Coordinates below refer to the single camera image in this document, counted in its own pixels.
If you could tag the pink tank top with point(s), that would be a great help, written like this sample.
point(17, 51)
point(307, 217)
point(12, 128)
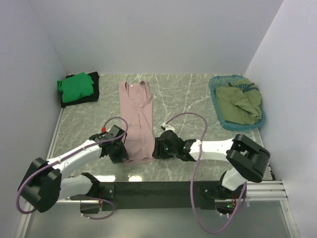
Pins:
point(136, 107)

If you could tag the green folded tank top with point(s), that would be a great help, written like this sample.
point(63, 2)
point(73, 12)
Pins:
point(75, 87)

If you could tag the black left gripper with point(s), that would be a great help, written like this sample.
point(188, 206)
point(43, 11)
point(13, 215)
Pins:
point(123, 153)

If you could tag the black folded tank top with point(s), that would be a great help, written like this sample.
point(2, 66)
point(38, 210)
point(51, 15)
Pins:
point(93, 98)

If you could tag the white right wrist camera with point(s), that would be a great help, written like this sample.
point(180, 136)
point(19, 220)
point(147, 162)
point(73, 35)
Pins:
point(166, 127)

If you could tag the aluminium rail frame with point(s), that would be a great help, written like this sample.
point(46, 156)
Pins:
point(267, 190)

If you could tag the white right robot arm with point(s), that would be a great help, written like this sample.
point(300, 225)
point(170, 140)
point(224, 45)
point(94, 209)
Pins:
point(248, 159)

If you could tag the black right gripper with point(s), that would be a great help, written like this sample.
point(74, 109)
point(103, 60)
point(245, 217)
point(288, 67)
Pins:
point(158, 152)

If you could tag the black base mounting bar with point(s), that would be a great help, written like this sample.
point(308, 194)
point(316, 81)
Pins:
point(164, 194)

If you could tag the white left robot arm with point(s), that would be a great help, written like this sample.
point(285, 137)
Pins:
point(48, 181)

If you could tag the teal plastic basket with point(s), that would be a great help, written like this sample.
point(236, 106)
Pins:
point(222, 80)

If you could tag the olive green tank top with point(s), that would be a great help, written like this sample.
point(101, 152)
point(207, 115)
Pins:
point(239, 102)

